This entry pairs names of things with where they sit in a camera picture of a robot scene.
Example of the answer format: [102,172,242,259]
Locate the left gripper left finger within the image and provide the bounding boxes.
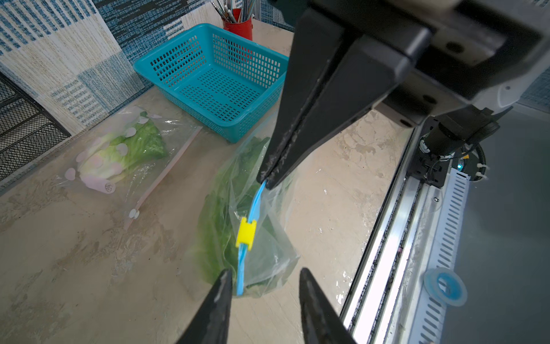
[176,269,233,344]

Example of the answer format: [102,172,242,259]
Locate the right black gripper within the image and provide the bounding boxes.
[256,1,549,184]

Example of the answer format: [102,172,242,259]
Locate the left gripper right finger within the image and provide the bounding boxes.
[299,267,355,344]

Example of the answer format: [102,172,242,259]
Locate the blue-zip clear bag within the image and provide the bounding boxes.
[195,115,301,298]

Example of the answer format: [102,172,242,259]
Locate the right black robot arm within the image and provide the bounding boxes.
[257,1,549,189]

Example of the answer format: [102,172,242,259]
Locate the left chinese cabbage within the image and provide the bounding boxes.
[193,137,270,285]

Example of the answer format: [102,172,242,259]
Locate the pink-zip dotted bag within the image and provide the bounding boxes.
[55,106,202,229]

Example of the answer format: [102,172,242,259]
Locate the cabbage in dotted bag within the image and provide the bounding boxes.
[77,120,168,183]

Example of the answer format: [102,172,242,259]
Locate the red pen cup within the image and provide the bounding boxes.
[223,19,253,41]

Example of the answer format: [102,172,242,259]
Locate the teal plastic basket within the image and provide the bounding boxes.
[133,24,289,143]

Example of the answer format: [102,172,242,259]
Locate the blue tape ring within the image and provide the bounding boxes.
[423,267,468,308]

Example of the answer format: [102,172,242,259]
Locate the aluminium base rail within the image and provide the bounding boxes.
[340,128,470,343]

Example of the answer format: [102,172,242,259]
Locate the black wire shelf rack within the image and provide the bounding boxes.
[1,74,71,181]

